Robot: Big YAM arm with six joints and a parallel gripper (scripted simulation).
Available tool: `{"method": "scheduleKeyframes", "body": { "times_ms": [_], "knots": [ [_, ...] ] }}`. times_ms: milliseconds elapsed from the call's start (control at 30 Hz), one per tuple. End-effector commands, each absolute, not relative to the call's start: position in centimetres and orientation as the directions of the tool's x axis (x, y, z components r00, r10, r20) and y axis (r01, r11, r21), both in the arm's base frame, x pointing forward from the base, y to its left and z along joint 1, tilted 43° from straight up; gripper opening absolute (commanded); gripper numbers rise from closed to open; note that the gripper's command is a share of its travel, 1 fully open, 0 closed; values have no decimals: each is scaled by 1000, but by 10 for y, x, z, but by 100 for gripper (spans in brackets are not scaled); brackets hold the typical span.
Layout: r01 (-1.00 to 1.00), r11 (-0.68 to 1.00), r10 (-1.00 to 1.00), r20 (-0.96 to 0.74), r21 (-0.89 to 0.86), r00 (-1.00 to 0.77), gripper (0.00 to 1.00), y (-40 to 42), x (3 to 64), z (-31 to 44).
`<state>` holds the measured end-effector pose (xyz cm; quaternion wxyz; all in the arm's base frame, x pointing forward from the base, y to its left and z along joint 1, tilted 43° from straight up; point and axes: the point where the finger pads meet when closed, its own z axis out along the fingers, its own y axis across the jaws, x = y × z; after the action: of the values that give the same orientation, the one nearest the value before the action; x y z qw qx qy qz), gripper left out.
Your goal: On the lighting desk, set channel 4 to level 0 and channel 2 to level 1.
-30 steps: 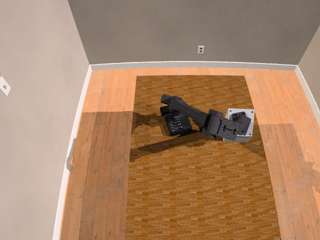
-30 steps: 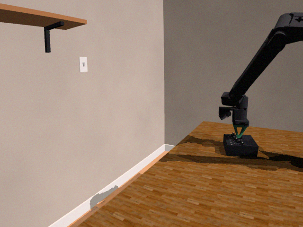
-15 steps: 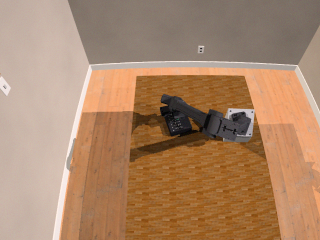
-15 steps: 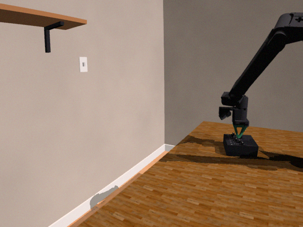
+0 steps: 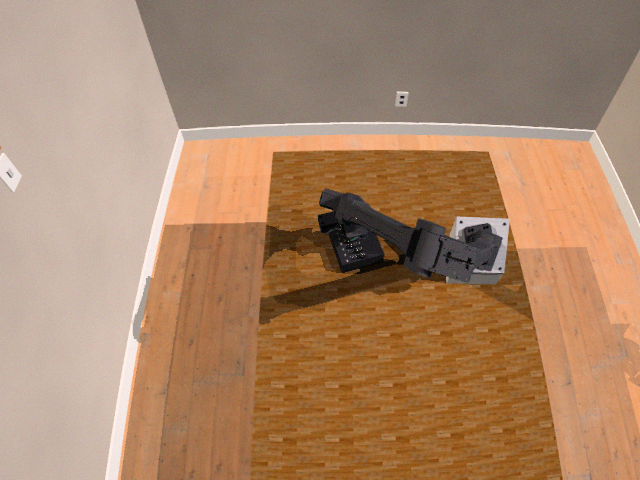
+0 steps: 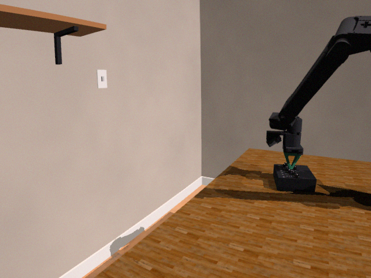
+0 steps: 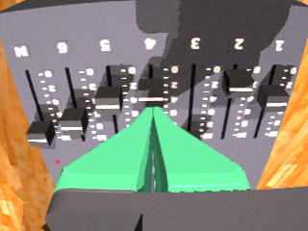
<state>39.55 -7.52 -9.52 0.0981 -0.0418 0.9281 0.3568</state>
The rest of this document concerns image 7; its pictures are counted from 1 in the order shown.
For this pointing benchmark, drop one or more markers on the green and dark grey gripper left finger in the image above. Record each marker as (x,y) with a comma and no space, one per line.
(119,163)

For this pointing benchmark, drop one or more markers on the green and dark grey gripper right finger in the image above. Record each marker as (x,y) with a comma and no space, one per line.
(188,165)

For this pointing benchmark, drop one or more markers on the grey lighting desk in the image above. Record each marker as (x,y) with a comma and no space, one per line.
(183,56)

